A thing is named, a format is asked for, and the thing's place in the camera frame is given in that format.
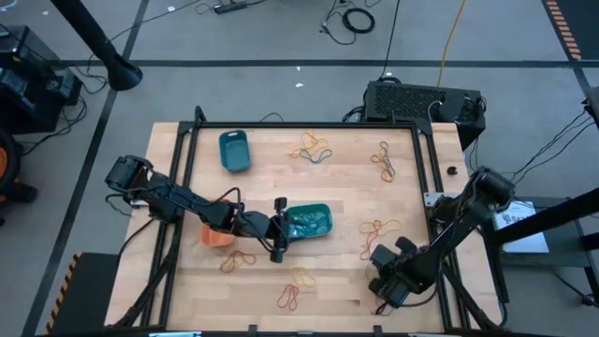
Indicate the black equipment cart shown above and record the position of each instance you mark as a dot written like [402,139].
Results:
[28,93]

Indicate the black computer case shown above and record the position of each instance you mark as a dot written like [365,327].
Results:
[402,100]

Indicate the orange black wheel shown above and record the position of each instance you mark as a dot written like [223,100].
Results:
[9,164]

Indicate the black hazard-striped mat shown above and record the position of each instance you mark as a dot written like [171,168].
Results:
[89,295]
[585,23]

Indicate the black stand pole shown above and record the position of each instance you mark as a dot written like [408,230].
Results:
[93,39]

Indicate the black metal table frame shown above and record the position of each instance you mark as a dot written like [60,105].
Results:
[304,125]

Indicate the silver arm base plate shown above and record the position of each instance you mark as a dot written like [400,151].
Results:
[138,204]
[433,199]

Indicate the white printed paper sheet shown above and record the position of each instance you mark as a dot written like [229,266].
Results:
[524,234]

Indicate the grey side table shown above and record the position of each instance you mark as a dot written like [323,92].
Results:
[566,255]

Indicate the blue plastic basket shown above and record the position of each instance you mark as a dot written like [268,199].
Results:
[229,164]

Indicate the black power strip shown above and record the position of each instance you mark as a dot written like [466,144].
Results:
[230,7]

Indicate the black tripod leg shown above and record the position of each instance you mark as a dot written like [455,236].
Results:
[585,297]

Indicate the blue rubber band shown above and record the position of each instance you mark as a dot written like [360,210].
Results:
[304,222]
[318,222]
[318,161]

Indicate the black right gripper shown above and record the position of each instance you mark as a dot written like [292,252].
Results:
[398,273]

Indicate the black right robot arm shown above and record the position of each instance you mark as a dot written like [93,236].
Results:
[468,220]

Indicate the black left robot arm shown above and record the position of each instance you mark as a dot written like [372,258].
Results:
[178,199]

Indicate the black support beam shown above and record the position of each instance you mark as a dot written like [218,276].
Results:
[552,215]

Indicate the silver metal bracket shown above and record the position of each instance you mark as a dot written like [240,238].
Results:
[175,334]

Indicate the yellow rubber band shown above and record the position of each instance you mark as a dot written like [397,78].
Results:
[296,153]
[297,271]
[388,222]

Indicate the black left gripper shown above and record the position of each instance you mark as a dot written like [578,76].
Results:
[257,224]

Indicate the black round knob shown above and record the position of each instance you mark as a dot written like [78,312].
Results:
[452,171]

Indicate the teal plastic basket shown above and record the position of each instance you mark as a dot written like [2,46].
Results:
[323,210]

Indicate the orange plastic basket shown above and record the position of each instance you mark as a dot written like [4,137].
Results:
[215,238]

